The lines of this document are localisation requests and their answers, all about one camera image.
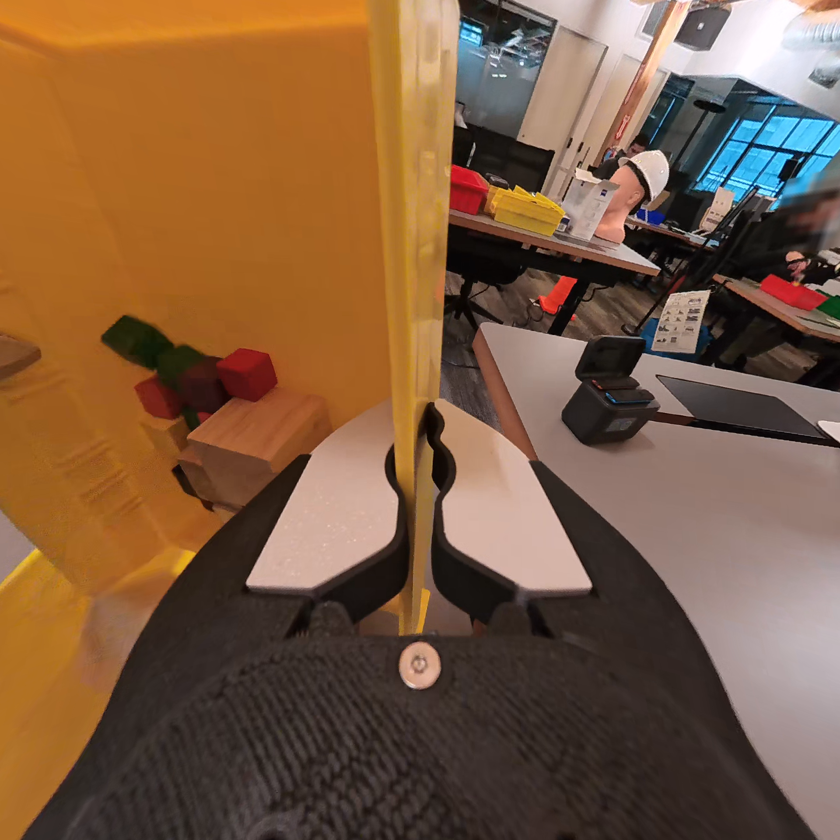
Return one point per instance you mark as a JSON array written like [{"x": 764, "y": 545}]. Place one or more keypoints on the pile of coloured wooden cubes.
[{"x": 246, "y": 374}]

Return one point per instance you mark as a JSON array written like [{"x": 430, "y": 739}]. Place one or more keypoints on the white poster board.
[{"x": 718, "y": 207}]

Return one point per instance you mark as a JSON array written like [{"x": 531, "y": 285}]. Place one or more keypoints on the red plastic bin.
[{"x": 466, "y": 190}]

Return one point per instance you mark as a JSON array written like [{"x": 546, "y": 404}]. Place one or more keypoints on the white cardboard box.
[{"x": 587, "y": 210}]

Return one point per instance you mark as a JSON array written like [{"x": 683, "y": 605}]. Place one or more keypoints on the black office chair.
[{"x": 479, "y": 269}]

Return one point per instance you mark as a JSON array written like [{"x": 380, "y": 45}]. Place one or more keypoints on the black wall speaker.
[{"x": 702, "y": 26}]

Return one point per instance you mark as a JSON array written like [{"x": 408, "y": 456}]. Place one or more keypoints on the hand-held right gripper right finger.
[{"x": 505, "y": 525}]

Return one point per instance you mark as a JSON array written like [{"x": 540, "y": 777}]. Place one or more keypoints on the silver ventilation duct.
[{"x": 814, "y": 33}]

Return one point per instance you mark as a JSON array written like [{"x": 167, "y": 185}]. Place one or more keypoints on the mannequin head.
[{"x": 620, "y": 210}]

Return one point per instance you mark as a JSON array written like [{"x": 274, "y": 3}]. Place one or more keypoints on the yellow plastic bin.
[
  {"x": 491, "y": 200},
  {"x": 531, "y": 213}
]

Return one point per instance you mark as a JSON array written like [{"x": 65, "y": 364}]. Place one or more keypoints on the printed leaflet sheet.
[{"x": 682, "y": 321}]

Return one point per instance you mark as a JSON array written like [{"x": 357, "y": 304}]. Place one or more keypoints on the white hard hat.
[{"x": 649, "y": 170}]

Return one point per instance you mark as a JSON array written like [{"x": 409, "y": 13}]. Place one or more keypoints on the blue storage bin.
[{"x": 703, "y": 338}]

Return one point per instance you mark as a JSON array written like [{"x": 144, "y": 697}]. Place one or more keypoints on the wood-edged side table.
[{"x": 787, "y": 318}]

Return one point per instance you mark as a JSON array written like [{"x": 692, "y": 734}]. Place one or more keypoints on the black flat tablet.
[{"x": 741, "y": 403}]

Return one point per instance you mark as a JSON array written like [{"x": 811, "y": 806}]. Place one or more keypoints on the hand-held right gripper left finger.
[{"x": 328, "y": 525}]

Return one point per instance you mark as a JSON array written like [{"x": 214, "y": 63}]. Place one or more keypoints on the black camera charging case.
[{"x": 604, "y": 413}]

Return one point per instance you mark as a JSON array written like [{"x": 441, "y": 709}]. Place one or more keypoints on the orange traffic cone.
[{"x": 558, "y": 295}]

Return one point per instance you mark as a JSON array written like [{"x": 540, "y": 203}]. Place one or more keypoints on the large yellow plastic box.
[{"x": 229, "y": 197}]

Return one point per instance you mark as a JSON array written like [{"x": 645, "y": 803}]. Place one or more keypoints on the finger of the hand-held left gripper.
[{"x": 14, "y": 358}]

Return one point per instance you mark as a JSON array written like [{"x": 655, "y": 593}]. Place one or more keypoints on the long wood-edged table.
[{"x": 590, "y": 253}]

